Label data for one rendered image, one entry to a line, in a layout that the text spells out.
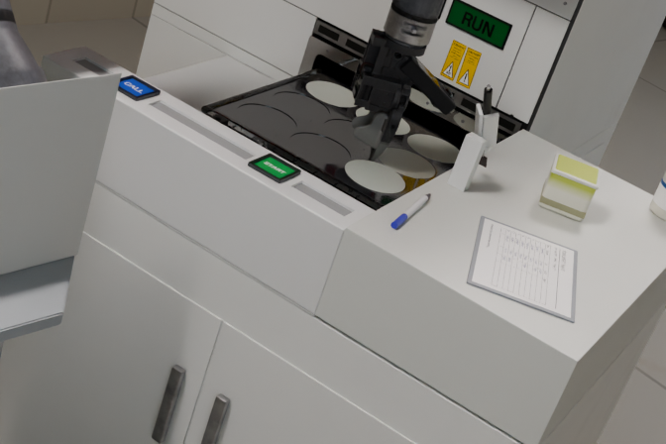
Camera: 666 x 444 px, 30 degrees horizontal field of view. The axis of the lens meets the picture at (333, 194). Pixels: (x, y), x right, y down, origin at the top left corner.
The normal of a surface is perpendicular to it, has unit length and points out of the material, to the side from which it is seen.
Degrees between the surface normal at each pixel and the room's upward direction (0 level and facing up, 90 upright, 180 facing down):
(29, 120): 90
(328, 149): 0
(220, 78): 0
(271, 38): 90
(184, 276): 90
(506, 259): 0
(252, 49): 90
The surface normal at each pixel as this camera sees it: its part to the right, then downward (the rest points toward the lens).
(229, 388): -0.50, 0.25
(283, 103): 0.29, -0.85
